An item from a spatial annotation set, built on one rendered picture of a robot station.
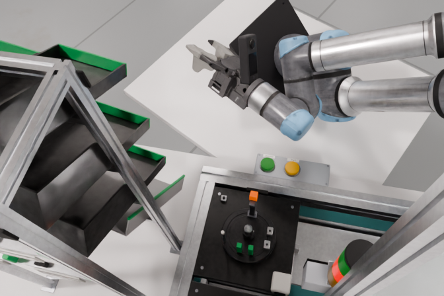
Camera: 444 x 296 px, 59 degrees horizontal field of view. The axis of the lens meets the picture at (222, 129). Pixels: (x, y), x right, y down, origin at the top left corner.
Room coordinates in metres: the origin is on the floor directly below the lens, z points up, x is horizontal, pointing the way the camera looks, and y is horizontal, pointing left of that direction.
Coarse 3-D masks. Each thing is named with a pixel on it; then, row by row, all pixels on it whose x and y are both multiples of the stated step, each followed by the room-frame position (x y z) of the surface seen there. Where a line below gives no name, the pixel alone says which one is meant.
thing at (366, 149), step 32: (256, 0) 1.28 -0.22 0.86; (192, 32) 1.14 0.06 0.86; (224, 32) 1.12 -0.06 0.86; (320, 32) 1.05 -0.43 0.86; (160, 64) 1.00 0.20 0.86; (384, 64) 0.86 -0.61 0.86; (160, 96) 0.85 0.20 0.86; (192, 96) 0.83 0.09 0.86; (192, 128) 0.70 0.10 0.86; (224, 128) 0.69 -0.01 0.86; (256, 128) 0.67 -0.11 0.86; (320, 128) 0.63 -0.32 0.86; (352, 128) 0.62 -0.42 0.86; (384, 128) 0.60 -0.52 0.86; (416, 128) 0.58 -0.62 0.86; (320, 160) 0.52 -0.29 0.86; (352, 160) 0.51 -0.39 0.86; (384, 160) 0.49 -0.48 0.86
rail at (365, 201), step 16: (208, 176) 0.47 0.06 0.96; (224, 176) 0.47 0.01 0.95; (240, 176) 0.46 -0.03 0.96; (256, 176) 0.45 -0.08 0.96; (272, 192) 0.40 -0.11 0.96; (288, 192) 0.39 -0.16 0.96; (304, 192) 0.39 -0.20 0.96; (320, 192) 0.38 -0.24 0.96; (336, 192) 0.37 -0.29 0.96; (352, 192) 0.37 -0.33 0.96; (320, 208) 0.35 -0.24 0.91; (336, 208) 0.34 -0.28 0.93; (352, 208) 0.33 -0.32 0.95; (368, 208) 0.32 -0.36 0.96; (384, 208) 0.31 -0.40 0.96; (400, 208) 0.31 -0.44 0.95
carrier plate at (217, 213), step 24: (216, 192) 0.42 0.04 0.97; (240, 192) 0.41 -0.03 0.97; (216, 216) 0.35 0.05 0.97; (288, 216) 0.32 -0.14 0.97; (216, 240) 0.28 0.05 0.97; (288, 240) 0.26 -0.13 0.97; (216, 264) 0.23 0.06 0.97; (240, 264) 0.22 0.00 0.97; (264, 264) 0.21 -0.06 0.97; (288, 264) 0.20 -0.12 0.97; (264, 288) 0.15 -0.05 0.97
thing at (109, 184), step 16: (144, 160) 0.43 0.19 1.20; (160, 160) 0.42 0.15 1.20; (112, 176) 0.38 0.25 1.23; (144, 176) 0.38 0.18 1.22; (96, 192) 0.34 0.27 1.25; (112, 192) 0.34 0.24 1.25; (128, 192) 0.31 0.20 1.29; (80, 208) 0.30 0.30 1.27; (96, 208) 0.30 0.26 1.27; (112, 208) 0.27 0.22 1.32; (128, 208) 0.29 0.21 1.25; (64, 224) 0.24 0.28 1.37; (80, 224) 0.26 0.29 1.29; (96, 224) 0.24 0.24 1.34; (112, 224) 0.25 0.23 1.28; (64, 240) 0.22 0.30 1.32; (80, 240) 0.21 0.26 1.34; (96, 240) 0.22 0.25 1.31
